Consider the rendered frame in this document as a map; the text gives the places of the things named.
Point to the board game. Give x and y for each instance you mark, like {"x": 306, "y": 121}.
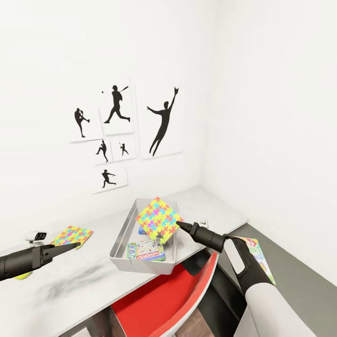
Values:
{"x": 141, "y": 230}
{"x": 146, "y": 250}
{"x": 255, "y": 249}

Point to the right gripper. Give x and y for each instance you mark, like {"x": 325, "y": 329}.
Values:
{"x": 199, "y": 234}

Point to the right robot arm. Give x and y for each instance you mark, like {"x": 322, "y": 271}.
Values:
{"x": 272, "y": 315}

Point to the tennis ball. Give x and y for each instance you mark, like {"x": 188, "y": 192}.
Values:
{"x": 22, "y": 276}

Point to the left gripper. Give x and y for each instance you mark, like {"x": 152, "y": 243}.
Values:
{"x": 33, "y": 258}

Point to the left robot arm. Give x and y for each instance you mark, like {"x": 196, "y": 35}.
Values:
{"x": 35, "y": 256}

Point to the jigsaw puzzle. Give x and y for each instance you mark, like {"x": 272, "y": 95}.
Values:
{"x": 159, "y": 217}
{"x": 72, "y": 235}

